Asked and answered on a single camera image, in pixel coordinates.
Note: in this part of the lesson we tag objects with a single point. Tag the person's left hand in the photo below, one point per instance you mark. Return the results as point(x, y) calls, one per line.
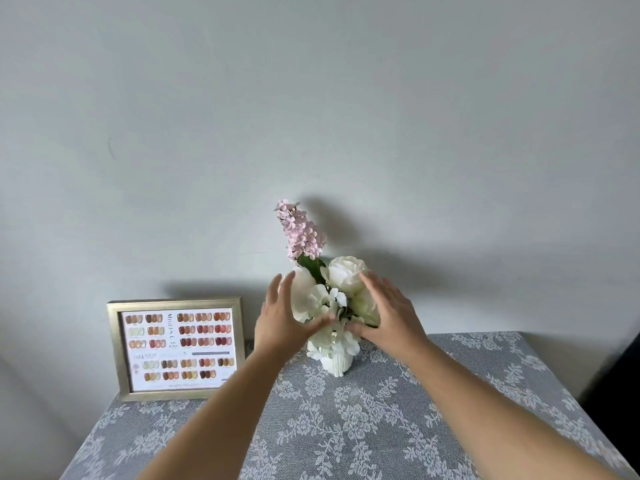
point(277, 329)

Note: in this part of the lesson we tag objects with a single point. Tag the person's right hand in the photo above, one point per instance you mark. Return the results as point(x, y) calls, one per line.
point(395, 324)

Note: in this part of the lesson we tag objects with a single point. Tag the white artificial rose stem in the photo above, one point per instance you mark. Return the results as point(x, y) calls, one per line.
point(362, 304)
point(305, 294)
point(345, 274)

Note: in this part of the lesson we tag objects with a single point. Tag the white artificial hydrangea stem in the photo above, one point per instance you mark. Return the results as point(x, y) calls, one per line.
point(325, 339)

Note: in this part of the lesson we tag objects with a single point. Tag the white cat vase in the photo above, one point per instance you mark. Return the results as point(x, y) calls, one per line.
point(336, 365)

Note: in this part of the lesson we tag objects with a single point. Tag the pink artificial lilac stem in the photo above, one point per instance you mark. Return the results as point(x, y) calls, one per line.
point(302, 234)

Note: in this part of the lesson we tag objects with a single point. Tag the framed nail colour chart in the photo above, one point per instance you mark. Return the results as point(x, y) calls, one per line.
point(175, 349)

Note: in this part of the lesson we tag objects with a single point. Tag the person's right forearm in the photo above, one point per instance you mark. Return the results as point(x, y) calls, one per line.
point(500, 419)

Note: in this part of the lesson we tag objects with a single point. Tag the person's left forearm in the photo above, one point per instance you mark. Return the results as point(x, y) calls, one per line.
point(225, 424)

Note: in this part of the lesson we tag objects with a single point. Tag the grey floral lace tablecloth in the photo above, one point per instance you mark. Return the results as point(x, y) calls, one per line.
point(500, 354)

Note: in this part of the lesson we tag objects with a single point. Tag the black fabric cabinet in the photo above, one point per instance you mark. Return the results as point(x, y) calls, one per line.
point(620, 404)

